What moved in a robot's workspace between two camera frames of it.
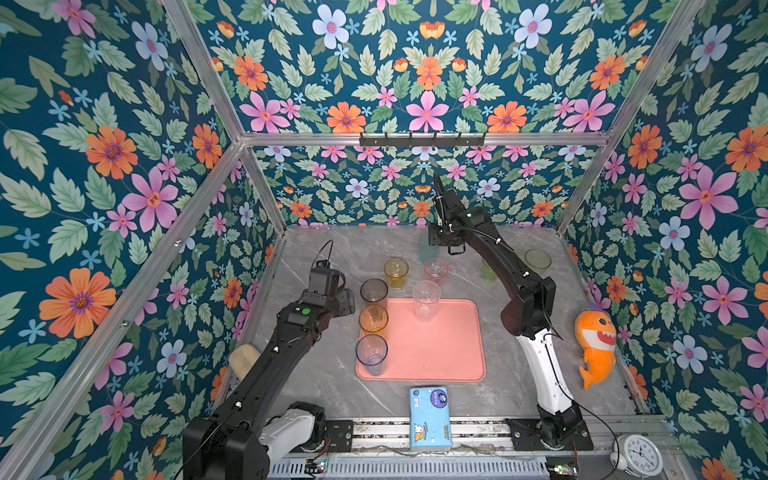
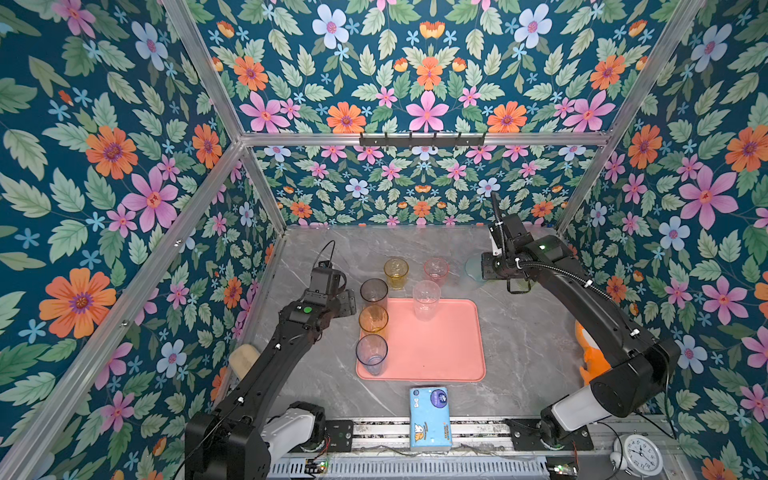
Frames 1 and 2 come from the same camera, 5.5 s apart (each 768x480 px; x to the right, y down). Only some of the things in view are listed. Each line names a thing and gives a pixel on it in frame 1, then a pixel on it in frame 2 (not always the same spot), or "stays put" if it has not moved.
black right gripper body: [439, 234] -> [496, 267]
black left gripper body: [342, 303] stays put
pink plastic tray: [449, 348] stays put
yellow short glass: [396, 270] stays put
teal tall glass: [426, 251] -> [473, 268]
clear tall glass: [426, 297] stays put
